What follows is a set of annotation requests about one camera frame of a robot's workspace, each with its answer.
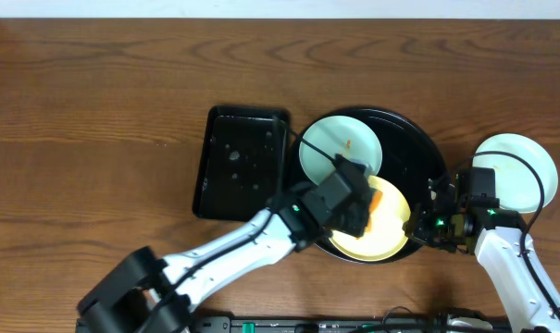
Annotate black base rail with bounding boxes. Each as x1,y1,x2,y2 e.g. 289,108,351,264
75,307,512,333

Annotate black cable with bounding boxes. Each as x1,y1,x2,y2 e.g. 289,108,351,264
453,150,560,333
140,115,341,333

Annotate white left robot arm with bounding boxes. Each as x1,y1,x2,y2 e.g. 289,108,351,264
77,156,375,332

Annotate yellow plate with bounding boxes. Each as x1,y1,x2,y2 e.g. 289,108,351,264
330,176,411,262

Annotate rectangular black tray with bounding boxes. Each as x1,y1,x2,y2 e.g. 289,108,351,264
193,105,290,222

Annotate orange green sponge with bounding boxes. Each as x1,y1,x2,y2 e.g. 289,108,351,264
365,190,383,233

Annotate left black cable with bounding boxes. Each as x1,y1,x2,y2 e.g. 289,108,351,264
140,115,341,333

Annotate round black tray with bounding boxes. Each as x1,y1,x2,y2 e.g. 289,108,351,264
284,105,447,265

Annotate light green plate with stain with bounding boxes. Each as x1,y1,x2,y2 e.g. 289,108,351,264
298,116,382,184

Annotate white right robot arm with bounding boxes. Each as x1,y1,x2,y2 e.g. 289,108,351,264
404,173,560,332

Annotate right black cable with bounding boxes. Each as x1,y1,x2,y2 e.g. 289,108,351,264
453,150,560,333

